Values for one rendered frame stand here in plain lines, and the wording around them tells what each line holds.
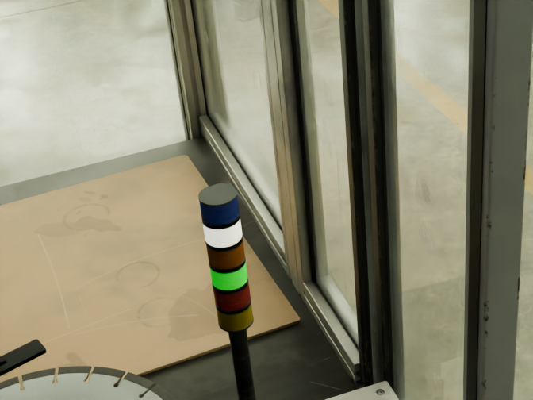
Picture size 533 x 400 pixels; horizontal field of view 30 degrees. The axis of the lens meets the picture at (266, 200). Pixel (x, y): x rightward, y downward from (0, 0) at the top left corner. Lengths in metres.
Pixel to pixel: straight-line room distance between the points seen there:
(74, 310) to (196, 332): 0.22
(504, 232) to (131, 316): 0.92
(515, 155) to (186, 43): 1.31
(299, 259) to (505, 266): 0.75
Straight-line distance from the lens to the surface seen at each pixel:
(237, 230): 1.17
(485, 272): 0.87
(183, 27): 2.04
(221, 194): 1.15
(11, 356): 1.37
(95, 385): 1.24
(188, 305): 1.65
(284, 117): 1.45
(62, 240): 1.87
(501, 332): 0.92
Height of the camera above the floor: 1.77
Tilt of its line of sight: 33 degrees down
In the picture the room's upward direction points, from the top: 6 degrees counter-clockwise
